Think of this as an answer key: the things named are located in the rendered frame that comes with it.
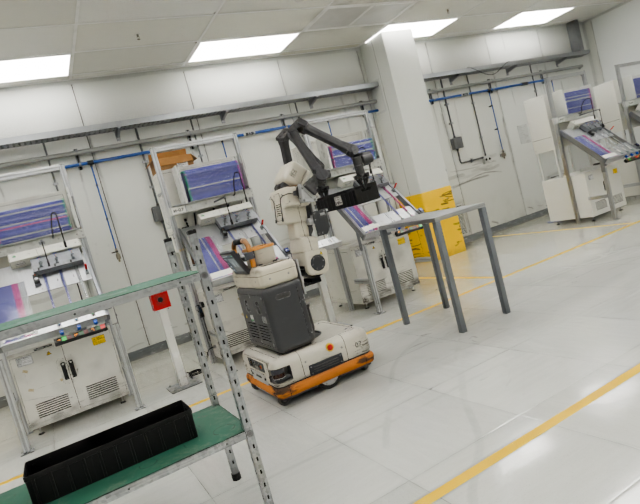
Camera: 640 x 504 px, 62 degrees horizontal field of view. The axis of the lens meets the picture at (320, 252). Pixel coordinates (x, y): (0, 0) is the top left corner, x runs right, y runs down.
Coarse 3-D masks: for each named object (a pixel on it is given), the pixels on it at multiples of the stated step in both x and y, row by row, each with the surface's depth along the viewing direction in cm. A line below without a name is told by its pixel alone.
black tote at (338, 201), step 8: (368, 184) 337; (376, 184) 339; (344, 192) 343; (352, 192) 334; (360, 192) 334; (368, 192) 336; (376, 192) 339; (320, 200) 376; (328, 200) 365; (336, 200) 356; (344, 200) 346; (352, 200) 337; (360, 200) 334; (368, 200) 336; (320, 208) 380; (328, 208) 369; (336, 208) 359
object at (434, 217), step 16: (464, 208) 361; (480, 208) 368; (400, 224) 386; (416, 224) 369; (432, 224) 353; (384, 240) 410; (432, 240) 430; (432, 256) 431; (448, 256) 354; (496, 256) 372; (448, 272) 353; (496, 272) 372; (400, 288) 415; (448, 288) 357; (400, 304) 415; (448, 304) 434; (464, 320) 357
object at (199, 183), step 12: (204, 168) 457; (216, 168) 462; (228, 168) 467; (192, 180) 452; (204, 180) 457; (216, 180) 461; (228, 180) 466; (240, 180) 471; (192, 192) 451; (204, 192) 456; (216, 192) 461; (228, 192) 466
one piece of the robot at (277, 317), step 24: (240, 240) 320; (264, 264) 325; (288, 264) 313; (240, 288) 347; (264, 288) 307; (288, 288) 312; (264, 312) 312; (288, 312) 312; (264, 336) 325; (288, 336) 311; (312, 336) 318
